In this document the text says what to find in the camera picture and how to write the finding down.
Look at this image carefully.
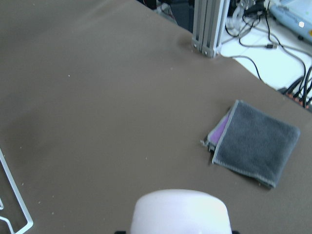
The pink plastic cup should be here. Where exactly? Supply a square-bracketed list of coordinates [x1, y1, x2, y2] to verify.
[130, 189, 232, 234]

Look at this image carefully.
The white wire cup holder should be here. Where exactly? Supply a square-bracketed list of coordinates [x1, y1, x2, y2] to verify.
[0, 154, 34, 234]

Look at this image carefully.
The folded grey cloth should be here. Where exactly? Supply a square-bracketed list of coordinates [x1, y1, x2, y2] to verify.
[201, 100, 300, 188]

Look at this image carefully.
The aluminium frame post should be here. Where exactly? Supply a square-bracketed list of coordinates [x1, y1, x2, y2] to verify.
[192, 0, 230, 58]

